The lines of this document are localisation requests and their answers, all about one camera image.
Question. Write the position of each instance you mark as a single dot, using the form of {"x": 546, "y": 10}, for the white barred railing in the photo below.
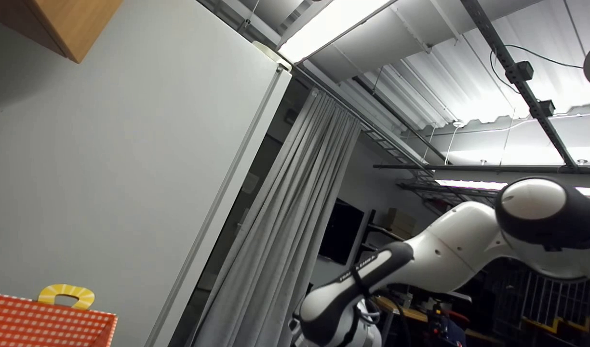
{"x": 557, "y": 299}

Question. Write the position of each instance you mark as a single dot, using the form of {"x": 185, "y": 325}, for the wide wooden wall cabinet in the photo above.
{"x": 69, "y": 26}

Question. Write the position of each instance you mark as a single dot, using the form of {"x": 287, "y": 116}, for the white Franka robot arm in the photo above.
{"x": 461, "y": 244}

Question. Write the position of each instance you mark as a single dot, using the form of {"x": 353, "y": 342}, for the black ceiling pipe with clamps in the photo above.
{"x": 499, "y": 49}

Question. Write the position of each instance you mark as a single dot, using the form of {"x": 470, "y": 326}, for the long ceiling light strip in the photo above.
{"x": 468, "y": 184}

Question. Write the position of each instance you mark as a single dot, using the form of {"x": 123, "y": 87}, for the gray pleated curtain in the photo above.
{"x": 276, "y": 244}

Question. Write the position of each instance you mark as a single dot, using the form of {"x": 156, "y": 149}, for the black wall monitor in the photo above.
{"x": 341, "y": 232}

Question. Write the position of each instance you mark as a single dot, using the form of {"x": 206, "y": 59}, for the bright ceiling light panel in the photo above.
{"x": 326, "y": 30}

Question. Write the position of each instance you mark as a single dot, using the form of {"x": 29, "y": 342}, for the orange dotted basket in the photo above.
{"x": 44, "y": 325}

